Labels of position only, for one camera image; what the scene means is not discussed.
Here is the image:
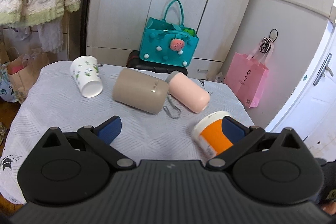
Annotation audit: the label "orange paper cup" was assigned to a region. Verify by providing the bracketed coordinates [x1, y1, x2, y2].
[191, 111, 233, 158]

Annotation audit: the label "beige tumbler cup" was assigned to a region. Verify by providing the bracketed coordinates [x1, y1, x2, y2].
[112, 68, 169, 114]

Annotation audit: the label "white paper cup green print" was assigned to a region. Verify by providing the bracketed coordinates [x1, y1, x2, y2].
[70, 56, 103, 98]

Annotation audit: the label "pink paper gift bag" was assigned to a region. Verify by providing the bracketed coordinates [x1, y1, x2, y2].
[224, 38, 274, 109]

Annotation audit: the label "white quilted tablecloth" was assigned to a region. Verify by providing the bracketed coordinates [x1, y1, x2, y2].
[1, 61, 253, 204]

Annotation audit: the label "black suitcase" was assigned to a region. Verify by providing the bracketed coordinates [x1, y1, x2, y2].
[126, 51, 188, 76]

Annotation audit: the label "brown paper bag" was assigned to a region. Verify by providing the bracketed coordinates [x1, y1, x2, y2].
[7, 48, 50, 104]

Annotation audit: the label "teal felt tote bag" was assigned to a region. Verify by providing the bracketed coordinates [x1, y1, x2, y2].
[139, 0, 199, 68]

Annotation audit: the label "pink bottle with grey strap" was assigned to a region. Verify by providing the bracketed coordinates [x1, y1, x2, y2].
[163, 71, 210, 119]

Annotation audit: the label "white door with handle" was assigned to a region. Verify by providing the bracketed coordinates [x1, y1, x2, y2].
[266, 23, 335, 161]

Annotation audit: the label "black hair ties on hook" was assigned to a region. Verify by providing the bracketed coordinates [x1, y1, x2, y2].
[259, 28, 279, 55]

